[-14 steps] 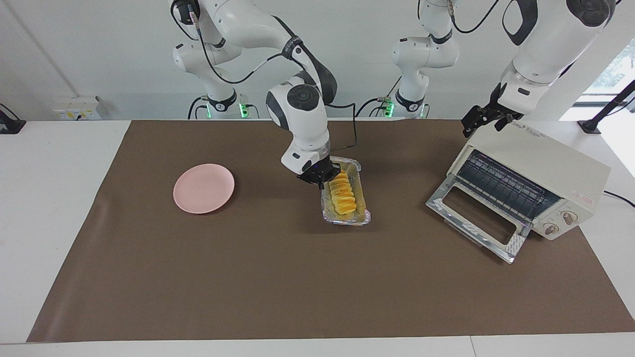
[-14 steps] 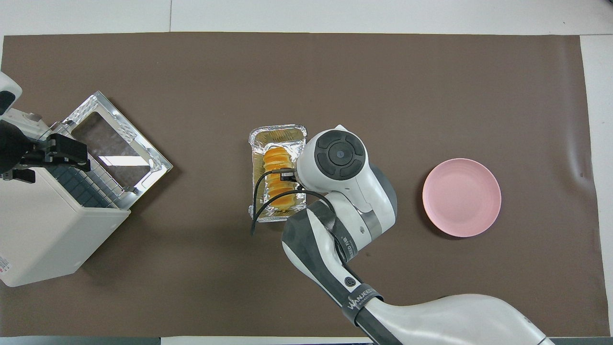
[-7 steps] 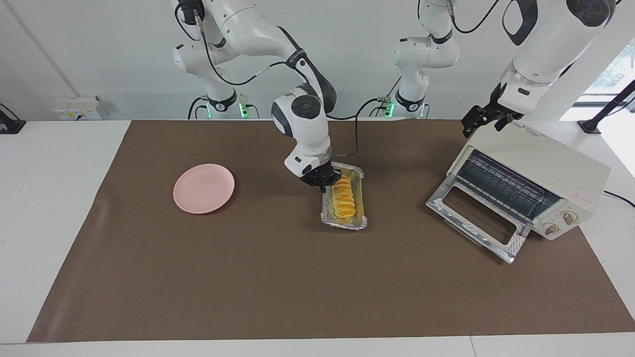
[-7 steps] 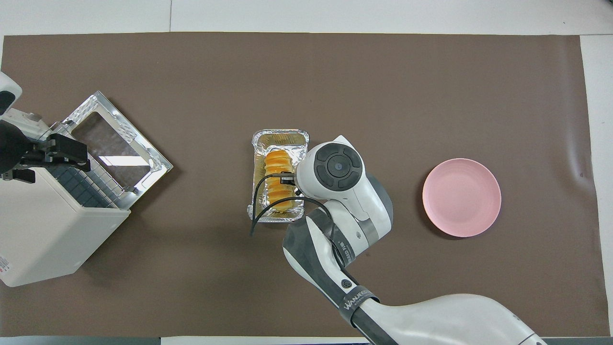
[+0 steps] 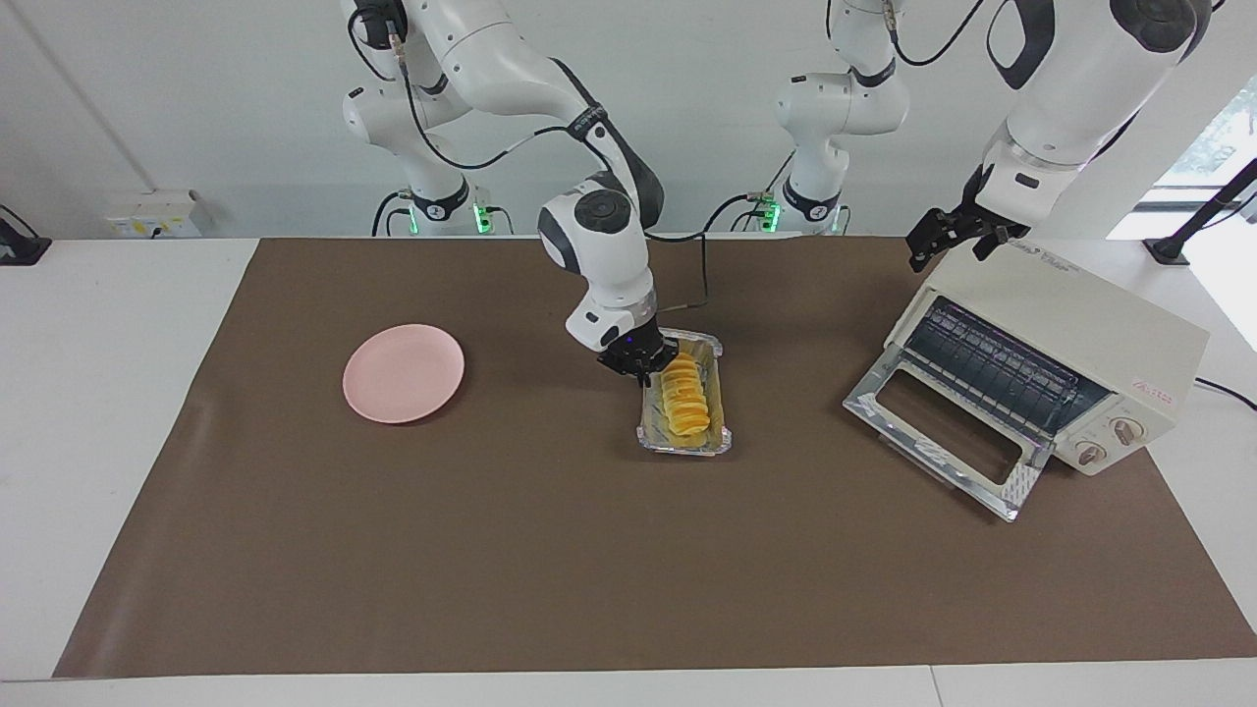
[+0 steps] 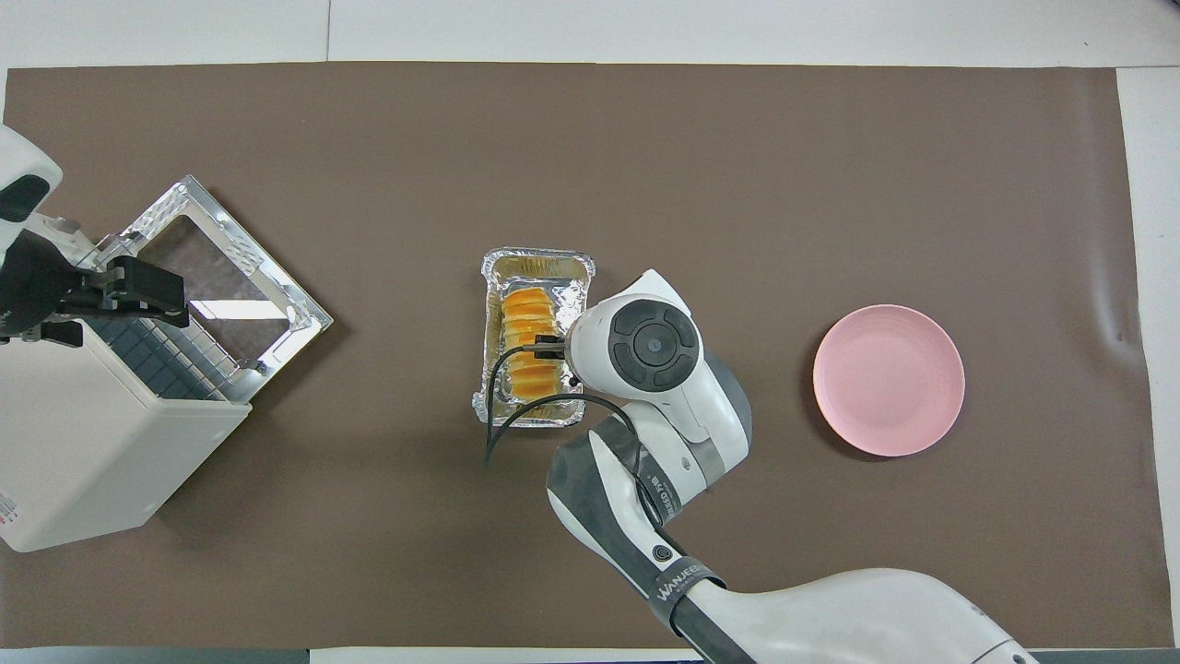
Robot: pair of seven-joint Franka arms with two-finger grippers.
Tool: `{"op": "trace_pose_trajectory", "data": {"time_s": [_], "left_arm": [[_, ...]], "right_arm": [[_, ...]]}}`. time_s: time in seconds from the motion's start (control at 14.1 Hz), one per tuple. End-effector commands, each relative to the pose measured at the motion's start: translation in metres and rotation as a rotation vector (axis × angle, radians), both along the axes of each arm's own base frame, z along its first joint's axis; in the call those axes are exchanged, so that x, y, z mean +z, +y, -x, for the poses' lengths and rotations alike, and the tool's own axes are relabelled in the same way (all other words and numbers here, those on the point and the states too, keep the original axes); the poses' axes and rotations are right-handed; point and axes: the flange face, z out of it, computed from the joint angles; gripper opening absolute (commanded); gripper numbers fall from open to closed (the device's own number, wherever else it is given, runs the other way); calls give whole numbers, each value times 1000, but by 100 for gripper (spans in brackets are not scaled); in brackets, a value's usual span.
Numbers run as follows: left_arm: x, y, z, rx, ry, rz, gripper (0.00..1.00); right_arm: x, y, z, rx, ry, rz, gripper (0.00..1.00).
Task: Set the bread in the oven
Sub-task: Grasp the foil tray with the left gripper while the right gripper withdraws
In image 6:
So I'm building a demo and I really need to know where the white toaster oven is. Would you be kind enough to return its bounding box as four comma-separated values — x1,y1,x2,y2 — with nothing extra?
0,207,253,554

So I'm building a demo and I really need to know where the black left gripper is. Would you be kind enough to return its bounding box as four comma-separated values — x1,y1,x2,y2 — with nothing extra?
0,230,191,350

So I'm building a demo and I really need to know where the aluminium foil tray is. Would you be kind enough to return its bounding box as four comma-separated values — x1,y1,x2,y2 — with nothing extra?
474,246,597,428

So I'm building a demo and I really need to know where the pink plate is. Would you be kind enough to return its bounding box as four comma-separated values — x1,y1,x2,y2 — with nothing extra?
812,304,966,458

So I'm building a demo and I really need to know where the metal wire oven rack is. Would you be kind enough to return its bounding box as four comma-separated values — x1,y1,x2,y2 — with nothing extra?
90,314,233,403

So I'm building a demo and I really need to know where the glass oven door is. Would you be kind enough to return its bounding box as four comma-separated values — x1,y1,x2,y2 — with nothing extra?
120,174,335,405

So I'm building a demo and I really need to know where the sliced bread loaf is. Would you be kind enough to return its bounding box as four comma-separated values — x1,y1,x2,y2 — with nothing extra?
501,287,566,405

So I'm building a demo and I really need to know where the brown table mat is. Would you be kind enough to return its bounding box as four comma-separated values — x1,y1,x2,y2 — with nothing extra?
0,61,1176,651

